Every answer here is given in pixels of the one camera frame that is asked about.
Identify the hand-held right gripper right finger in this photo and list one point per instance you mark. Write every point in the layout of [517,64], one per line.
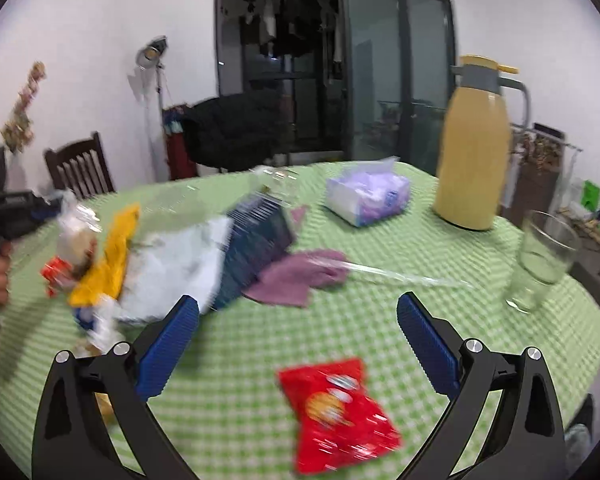
[427,345]

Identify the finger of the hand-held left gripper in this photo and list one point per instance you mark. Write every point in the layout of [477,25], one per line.
[47,208]

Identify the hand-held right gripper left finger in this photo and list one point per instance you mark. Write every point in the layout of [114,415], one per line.
[170,345]

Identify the yellow snack packet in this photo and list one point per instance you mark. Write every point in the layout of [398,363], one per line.
[107,265]

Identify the red snack packet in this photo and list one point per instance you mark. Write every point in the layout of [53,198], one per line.
[340,415]

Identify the dark blue printed box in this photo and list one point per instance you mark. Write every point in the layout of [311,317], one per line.
[257,245]

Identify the clear plastic jar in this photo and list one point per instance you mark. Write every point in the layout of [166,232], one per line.
[77,245]

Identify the dark wooden chair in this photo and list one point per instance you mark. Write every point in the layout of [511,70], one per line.
[80,160]

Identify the small red wrapper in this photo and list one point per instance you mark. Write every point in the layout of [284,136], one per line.
[55,272]

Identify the white crumpled wrapper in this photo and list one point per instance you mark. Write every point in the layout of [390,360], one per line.
[97,325]

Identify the white plastic bag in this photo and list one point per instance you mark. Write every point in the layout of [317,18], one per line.
[180,270]

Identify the clear straw wrapper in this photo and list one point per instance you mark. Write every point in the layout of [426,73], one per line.
[380,271]

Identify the green checkered tablecloth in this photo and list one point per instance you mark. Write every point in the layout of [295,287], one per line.
[260,340]

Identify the dried flower bunch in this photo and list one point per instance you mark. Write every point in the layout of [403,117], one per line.
[20,110]

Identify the purple cloth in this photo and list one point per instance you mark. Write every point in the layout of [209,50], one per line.
[290,280]

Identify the clear drinking glass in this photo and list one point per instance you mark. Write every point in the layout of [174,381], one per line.
[540,265]

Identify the red upright object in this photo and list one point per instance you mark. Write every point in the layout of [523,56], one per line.
[180,155]

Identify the purple tissue pack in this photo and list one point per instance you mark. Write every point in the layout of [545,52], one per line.
[365,200]

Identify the silver floor lamp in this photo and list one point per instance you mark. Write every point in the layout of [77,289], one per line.
[152,50]

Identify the yellow thermos jug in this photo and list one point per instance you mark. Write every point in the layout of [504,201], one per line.
[472,160]

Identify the clear plastic bottle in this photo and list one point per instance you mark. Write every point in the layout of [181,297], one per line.
[277,182]

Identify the brown cabinet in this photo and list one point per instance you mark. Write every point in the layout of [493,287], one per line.
[537,180]

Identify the black jacket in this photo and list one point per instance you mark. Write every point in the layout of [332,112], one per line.
[235,130]

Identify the green paper bag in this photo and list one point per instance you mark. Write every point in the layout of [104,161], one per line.
[592,195]

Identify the hanging dried plants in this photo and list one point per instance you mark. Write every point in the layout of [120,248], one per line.
[537,147]

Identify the metal drying rack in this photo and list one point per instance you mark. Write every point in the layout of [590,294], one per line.
[572,149]

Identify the sliding glass door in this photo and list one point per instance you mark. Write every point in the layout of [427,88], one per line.
[375,60]

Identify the hanging clothes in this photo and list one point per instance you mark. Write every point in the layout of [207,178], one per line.
[300,10]

